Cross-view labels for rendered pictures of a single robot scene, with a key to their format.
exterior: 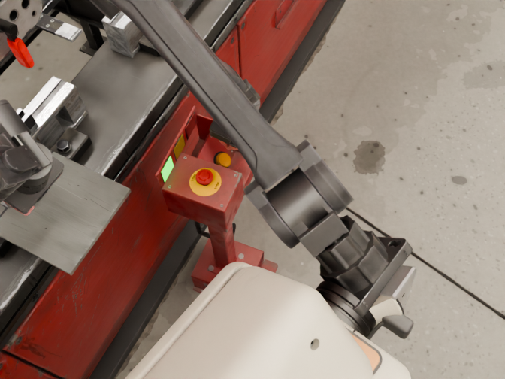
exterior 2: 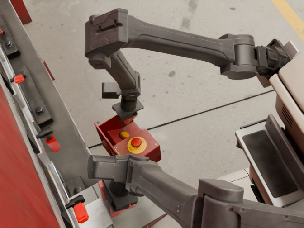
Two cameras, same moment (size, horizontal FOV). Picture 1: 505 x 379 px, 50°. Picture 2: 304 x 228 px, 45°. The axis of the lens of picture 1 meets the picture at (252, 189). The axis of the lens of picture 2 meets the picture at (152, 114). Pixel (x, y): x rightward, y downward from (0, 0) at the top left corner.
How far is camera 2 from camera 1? 0.62 m
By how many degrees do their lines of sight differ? 26
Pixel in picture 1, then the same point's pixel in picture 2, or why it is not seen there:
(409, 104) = not seen: hidden behind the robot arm
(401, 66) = not seen: hidden behind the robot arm
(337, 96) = (87, 95)
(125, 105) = (71, 152)
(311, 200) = (249, 49)
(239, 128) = (210, 46)
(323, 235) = (263, 56)
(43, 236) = (144, 212)
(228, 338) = not seen: outside the picture
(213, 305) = (293, 86)
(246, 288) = (295, 68)
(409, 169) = (151, 89)
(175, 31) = (164, 31)
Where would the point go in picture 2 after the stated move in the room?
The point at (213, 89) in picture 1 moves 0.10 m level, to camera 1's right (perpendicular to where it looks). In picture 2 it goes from (192, 40) to (211, 14)
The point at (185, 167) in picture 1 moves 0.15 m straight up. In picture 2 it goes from (121, 150) to (114, 129)
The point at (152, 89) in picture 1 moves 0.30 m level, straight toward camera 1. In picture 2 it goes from (71, 134) to (152, 150)
